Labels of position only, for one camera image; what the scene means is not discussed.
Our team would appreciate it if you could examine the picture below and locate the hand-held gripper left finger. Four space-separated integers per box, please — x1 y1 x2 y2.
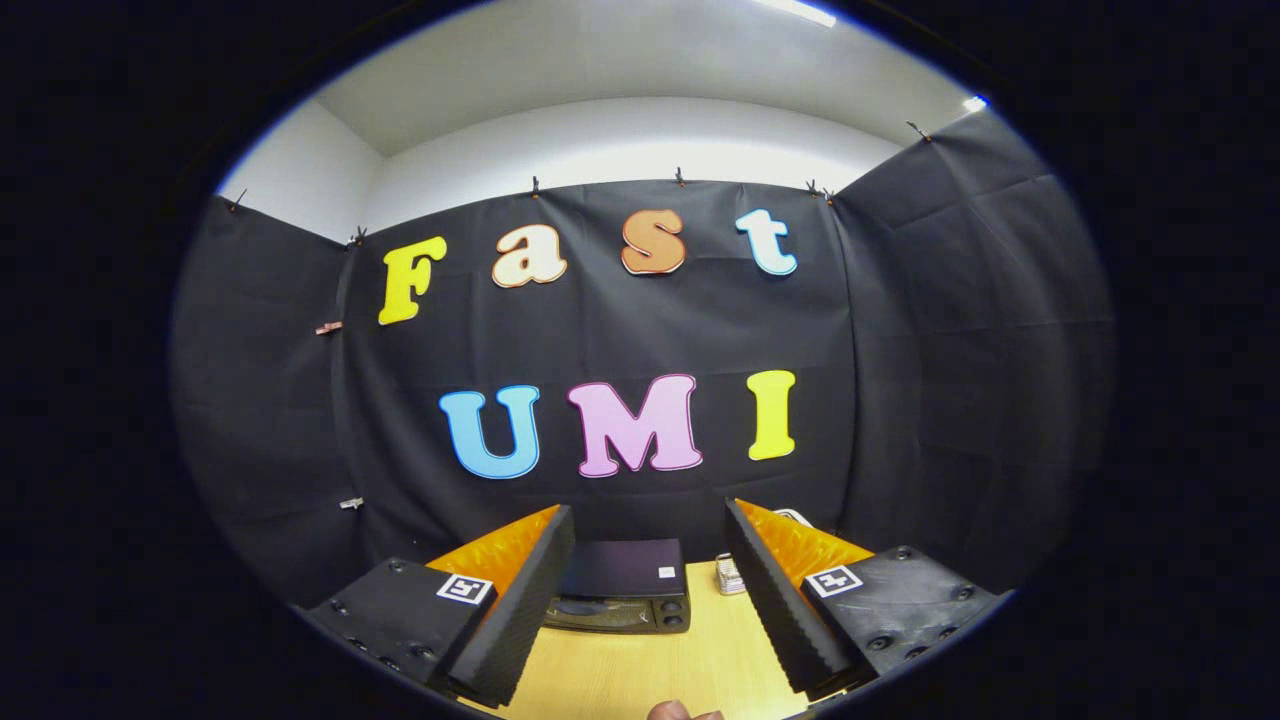
305 504 577 709

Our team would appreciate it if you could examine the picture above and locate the black toaster oven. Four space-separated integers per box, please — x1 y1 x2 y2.
543 540 692 635

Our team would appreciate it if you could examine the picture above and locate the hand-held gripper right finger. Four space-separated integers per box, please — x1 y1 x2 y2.
724 498 1006 701

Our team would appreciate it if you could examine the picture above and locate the long ceiling light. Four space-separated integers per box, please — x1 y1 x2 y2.
755 0 839 29

